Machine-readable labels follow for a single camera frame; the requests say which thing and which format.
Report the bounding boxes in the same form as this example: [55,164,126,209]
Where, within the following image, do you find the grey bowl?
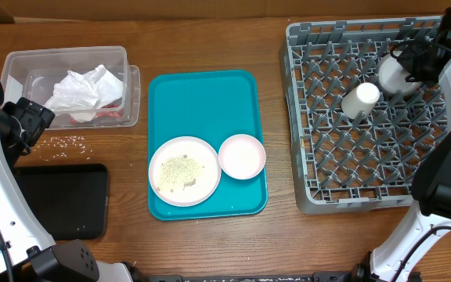
[377,54,421,96]

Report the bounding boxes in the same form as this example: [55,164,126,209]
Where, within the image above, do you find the white napkin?
[45,64,124,123]

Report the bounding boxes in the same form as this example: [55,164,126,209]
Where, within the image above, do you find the white cup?
[341,82,381,119]

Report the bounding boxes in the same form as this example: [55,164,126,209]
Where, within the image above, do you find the red snack wrapper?
[70,110,124,124]

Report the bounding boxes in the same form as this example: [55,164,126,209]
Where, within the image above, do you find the white plate with crumbs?
[148,136,222,207]

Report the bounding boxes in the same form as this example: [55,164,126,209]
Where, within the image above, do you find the pink small bowl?
[218,134,266,180]

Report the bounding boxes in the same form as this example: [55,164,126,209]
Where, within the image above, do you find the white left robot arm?
[0,86,148,281]

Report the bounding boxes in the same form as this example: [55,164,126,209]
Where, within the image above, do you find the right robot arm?
[344,7,451,281]

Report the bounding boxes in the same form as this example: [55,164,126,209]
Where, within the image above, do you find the grey dishwasher rack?
[280,15,447,214]

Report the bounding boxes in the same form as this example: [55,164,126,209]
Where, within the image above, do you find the scattered rice grains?
[31,135,93,161]

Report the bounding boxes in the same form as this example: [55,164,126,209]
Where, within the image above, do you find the clear plastic bin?
[1,46,142,130]

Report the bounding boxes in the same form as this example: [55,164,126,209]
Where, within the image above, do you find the black tray bin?
[15,164,109,240]

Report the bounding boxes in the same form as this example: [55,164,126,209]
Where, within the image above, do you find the cardboard backdrop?
[0,0,451,23]

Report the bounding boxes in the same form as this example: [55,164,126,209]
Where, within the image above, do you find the teal plastic tray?
[147,70,269,221]

